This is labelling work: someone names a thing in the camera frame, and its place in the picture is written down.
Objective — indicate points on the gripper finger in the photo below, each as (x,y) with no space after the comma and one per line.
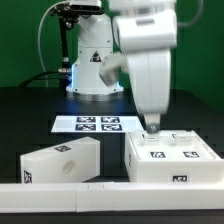
(152,122)

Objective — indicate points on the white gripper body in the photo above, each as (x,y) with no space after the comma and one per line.
(149,74)

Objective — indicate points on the small white cabinet panel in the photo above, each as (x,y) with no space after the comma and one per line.
(187,145)

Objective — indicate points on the white cabinet body box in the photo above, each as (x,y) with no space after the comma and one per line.
(170,171)

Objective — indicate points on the white cabinet block with hole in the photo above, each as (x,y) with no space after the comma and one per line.
(70,162)

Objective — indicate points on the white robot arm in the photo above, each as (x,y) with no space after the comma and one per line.
(137,41)

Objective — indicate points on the white marker sheet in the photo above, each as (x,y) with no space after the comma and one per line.
(96,124)

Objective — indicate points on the white front fence bar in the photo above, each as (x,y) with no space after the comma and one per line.
(95,197)

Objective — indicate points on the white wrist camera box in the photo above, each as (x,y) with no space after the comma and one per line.
(110,67)

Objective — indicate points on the black camera on stand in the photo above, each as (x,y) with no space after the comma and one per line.
(69,13)

